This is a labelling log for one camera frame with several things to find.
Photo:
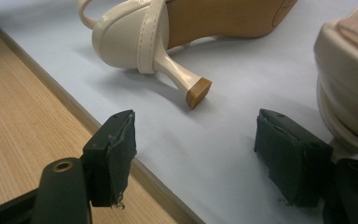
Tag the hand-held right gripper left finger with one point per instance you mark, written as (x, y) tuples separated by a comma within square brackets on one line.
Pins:
[(112, 161)]

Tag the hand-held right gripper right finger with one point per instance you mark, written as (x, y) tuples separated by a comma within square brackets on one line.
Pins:
[(292, 158)]

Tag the cream high-heel shoe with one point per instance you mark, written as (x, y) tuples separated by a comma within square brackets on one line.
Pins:
[(121, 40), (345, 77)]

